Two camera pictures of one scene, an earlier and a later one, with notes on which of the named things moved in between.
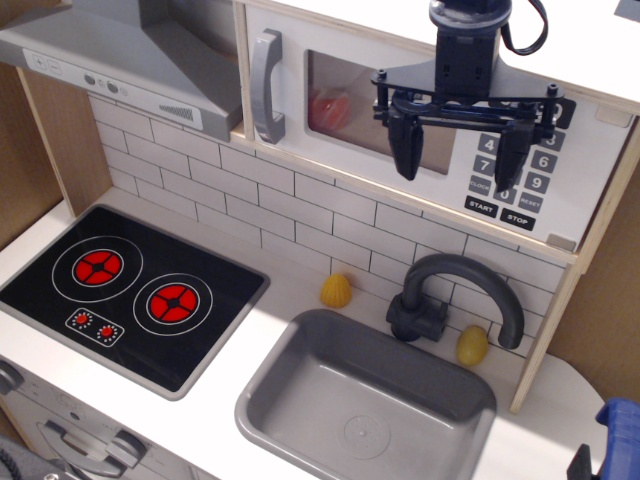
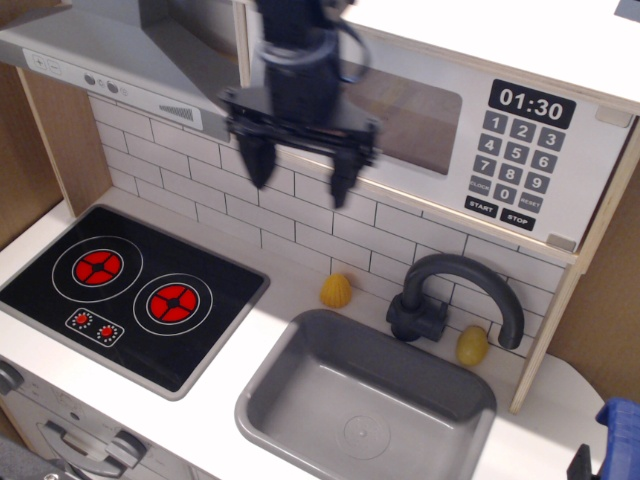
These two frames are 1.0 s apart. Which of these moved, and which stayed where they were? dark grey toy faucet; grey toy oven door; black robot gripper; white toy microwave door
Moved: black robot gripper
Stayed: dark grey toy faucet; white toy microwave door; grey toy oven door
